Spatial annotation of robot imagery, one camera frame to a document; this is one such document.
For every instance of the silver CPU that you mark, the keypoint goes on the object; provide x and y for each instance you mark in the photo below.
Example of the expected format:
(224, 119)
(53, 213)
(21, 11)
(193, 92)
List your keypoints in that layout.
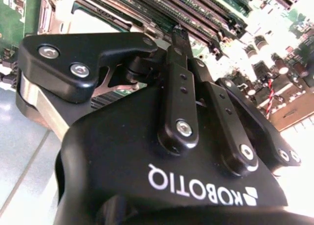
(98, 23)

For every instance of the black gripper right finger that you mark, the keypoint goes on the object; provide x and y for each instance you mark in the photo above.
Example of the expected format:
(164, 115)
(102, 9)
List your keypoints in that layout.
(220, 107)

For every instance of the metal socket cover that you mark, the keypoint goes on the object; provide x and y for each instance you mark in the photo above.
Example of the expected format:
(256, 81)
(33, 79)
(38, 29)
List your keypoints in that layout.
(63, 4)

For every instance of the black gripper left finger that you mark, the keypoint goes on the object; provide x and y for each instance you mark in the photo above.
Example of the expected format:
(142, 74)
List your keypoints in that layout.
(180, 99)

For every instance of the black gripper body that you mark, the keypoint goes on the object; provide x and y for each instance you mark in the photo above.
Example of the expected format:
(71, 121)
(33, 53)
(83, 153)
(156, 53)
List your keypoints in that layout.
(122, 161)

